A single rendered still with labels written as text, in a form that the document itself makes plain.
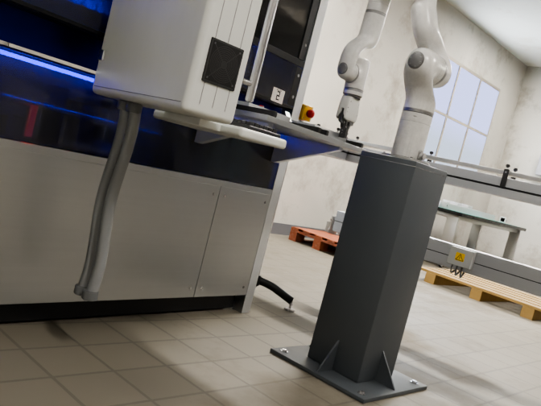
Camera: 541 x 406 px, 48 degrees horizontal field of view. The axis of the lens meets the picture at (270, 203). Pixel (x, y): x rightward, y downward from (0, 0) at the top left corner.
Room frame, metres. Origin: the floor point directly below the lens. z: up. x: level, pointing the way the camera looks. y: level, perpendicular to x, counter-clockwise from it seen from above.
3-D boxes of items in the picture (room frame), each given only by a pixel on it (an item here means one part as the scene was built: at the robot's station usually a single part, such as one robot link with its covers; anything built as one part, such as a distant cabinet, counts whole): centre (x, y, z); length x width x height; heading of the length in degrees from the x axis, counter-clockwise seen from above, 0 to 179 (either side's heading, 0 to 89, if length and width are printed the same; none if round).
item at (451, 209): (8.10, -2.61, 0.40); 2.23 x 0.84 x 0.81; 137
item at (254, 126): (1.96, 0.21, 0.82); 0.40 x 0.14 x 0.02; 46
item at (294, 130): (2.48, 0.06, 0.87); 0.70 x 0.48 x 0.02; 143
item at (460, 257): (3.01, -0.99, 0.50); 0.12 x 0.05 x 0.09; 53
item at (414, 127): (2.36, -0.47, 0.95); 0.19 x 0.19 x 0.18
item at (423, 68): (2.33, -0.45, 1.16); 0.19 x 0.12 x 0.24; 140
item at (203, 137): (2.27, 0.20, 0.79); 0.34 x 0.03 x 0.13; 53
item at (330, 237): (6.29, -0.94, 0.16); 1.16 x 0.82 x 0.33; 137
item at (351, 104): (2.56, -0.22, 1.03); 0.10 x 0.07 x 0.11; 143
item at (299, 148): (2.67, -0.10, 0.79); 0.34 x 0.03 x 0.13; 53
